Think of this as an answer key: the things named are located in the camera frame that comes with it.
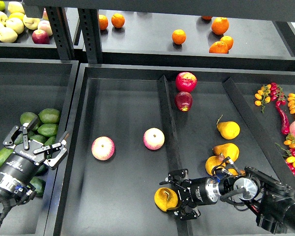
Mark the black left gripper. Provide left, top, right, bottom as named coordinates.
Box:
left=0, top=117, right=69, bottom=184

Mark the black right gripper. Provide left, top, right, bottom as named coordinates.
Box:
left=159, top=169, right=218, bottom=220

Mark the dark green avocado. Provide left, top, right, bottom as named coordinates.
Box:
left=35, top=164, right=48, bottom=176

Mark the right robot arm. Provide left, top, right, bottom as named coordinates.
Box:
left=160, top=157, right=295, bottom=234

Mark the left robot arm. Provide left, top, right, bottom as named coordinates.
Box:
left=0, top=118, right=69, bottom=227

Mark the dark avocado left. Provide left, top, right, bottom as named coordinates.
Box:
left=14, top=131, right=34, bottom=145

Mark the green avocado right lower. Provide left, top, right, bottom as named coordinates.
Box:
left=44, top=136, right=56, bottom=147

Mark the bright green avocado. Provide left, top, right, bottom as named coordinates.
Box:
left=0, top=147, right=13, bottom=167

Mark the green avocado middle right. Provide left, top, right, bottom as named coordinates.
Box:
left=37, top=123, right=59, bottom=138

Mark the dark avocado bottom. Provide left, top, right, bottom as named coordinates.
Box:
left=30, top=177, right=46, bottom=197

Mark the green avocado top left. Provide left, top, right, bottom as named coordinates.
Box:
left=20, top=112, right=41, bottom=131

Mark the green avocado top right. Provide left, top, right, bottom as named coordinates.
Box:
left=38, top=108, right=60, bottom=124

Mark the yellow pear small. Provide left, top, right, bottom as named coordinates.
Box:
left=205, top=153, right=226, bottom=176

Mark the yellow pear lying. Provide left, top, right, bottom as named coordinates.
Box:
left=228, top=168, right=245, bottom=176

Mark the yellow pear with stem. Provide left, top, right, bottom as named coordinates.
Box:
left=216, top=115, right=240, bottom=140

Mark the pink apple centre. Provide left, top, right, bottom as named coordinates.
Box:
left=143, top=128, right=165, bottom=150

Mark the pink apple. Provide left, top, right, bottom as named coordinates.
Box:
left=143, top=128, right=165, bottom=150
left=91, top=136, right=115, bottom=161

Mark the pink apple left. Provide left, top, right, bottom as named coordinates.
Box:
left=91, top=136, right=115, bottom=161

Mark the black centre tray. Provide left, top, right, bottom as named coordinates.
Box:
left=58, top=64, right=295, bottom=236

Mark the dark red apple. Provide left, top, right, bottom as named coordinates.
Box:
left=175, top=91, right=193, bottom=112

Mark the black upper left tray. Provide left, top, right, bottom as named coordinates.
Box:
left=0, top=6, right=81, bottom=61

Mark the bright red apple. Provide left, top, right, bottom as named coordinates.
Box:
left=176, top=72, right=197, bottom=93

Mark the mixed tomato cluster lower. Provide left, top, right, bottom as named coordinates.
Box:
left=275, top=133, right=295, bottom=176

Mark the red apple on shelf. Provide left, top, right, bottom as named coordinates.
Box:
left=32, top=29, right=50, bottom=44

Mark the red chili pepper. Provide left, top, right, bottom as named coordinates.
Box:
left=275, top=101, right=290, bottom=135

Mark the pale yellow apple front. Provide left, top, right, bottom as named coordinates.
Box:
left=0, top=27, right=18, bottom=43

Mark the orange cherry tomato vine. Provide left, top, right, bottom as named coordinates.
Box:
left=254, top=84, right=271, bottom=113

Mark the pink peach on shelf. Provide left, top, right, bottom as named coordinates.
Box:
left=38, top=20, right=53, bottom=37

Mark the pale yellow apple right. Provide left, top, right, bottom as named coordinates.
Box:
left=23, top=15, right=40, bottom=30

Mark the pale yellow apple centre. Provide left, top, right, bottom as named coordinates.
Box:
left=5, top=18, right=24, bottom=34

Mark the yellow lemon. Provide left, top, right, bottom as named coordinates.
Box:
left=8, top=12, right=25, bottom=21

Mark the black shelf post left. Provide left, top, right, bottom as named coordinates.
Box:
left=45, top=6, right=75, bottom=60

